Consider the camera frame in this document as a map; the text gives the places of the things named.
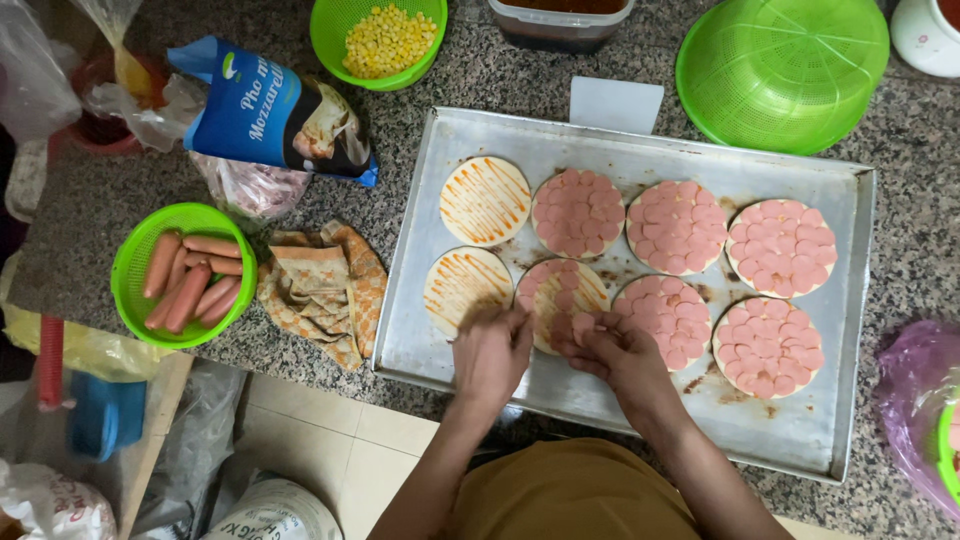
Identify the blue cheese bag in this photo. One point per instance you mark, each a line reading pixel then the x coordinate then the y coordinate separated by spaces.
pixel 262 112

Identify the large green upturned colander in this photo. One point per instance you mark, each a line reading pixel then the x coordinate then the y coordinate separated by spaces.
pixel 784 71

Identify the round base covered with slices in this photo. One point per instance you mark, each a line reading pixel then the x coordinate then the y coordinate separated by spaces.
pixel 578 214
pixel 664 319
pixel 782 248
pixel 768 347
pixel 676 227

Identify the clear plastic bag yellow contents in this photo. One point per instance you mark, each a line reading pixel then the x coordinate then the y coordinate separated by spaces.
pixel 139 112

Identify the round base partly topped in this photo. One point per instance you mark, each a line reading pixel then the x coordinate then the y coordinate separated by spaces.
pixel 566 289

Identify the clear bag with pink contents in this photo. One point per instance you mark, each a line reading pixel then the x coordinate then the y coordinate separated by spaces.
pixel 251 187

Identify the red plastic bowl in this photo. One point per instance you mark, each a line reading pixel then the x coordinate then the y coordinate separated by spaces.
pixel 97 131

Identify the green basket holding sausages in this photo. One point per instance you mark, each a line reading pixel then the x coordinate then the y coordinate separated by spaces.
pixel 127 277

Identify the person's left hand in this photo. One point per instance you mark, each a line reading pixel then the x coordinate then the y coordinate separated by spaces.
pixel 487 364

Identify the white ceramic cup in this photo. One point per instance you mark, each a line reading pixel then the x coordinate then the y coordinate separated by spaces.
pixel 922 37

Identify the white woven sack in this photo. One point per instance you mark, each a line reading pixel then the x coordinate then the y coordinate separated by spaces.
pixel 277 514

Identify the heap of whole sausages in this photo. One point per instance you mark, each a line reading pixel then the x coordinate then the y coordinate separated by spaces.
pixel 187 289

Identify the purple plastic bag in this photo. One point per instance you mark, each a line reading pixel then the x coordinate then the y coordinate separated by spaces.
pixel 907 390

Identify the person's mustard shirt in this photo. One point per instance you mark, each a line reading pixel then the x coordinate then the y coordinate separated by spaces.
pixel 570 495

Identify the person's right hand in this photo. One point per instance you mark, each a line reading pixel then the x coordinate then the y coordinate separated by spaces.
pixel 619 360

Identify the large clear plastic bag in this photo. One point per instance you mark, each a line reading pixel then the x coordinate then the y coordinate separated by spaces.
pixel 34 75

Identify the heap of yellow corn kernels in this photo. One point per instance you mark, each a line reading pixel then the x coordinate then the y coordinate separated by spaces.
pixel 388 41

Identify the white plastic scraper card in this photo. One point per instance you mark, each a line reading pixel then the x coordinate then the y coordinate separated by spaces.
pixel 616 105

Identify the clear plastic sauce container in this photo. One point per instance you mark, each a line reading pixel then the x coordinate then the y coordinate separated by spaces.
pixel 559 26

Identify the pink sausage slices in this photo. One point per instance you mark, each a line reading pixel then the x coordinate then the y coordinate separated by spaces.
pixel 571 328

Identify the large metal baking tray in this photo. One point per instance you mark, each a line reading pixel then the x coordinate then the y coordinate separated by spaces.
pixel 780 420

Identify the blue plastic tool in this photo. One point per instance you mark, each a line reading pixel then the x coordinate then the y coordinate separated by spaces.
pixel 105 416

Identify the green basket in purple bag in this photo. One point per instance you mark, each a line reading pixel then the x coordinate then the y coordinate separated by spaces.
pixel 946 450

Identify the orange checked kitchen cloth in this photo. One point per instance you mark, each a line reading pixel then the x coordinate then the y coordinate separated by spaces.
pixel 326 289

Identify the grey plastic bag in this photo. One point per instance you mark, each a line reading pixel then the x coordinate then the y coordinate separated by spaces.
pixel 187 442

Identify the green basket holding corn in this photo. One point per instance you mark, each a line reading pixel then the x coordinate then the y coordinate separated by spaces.
pixel 330 30

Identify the white printed plastic bag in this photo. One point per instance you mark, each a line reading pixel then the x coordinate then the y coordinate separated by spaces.
pixel 52 506

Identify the round base with sauce drizzle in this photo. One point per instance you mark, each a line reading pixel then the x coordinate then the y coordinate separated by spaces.
pixel 484 201
pixel 463 283

